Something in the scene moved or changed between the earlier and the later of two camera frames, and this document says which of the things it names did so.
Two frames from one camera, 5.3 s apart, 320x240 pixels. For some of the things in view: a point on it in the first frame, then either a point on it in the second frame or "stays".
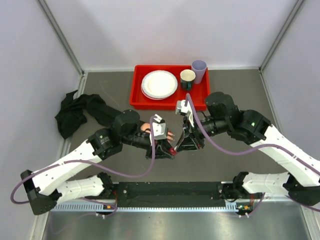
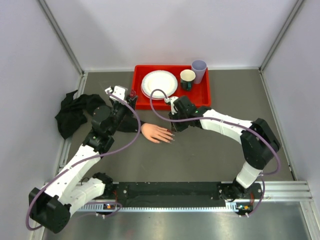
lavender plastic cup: x=199 y=67 stays
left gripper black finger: x=165 y=147 -> x=131 y=103
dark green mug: x=187 y=79 stays
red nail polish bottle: x=172 y=151 -> x=133 y=93
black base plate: x=142 y=194 stays
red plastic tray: x=139 y=101 stays
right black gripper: x=191 y=139 -> x=177 y=128
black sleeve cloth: x=72 y=112 stays
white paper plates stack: x=159 y=84 stays
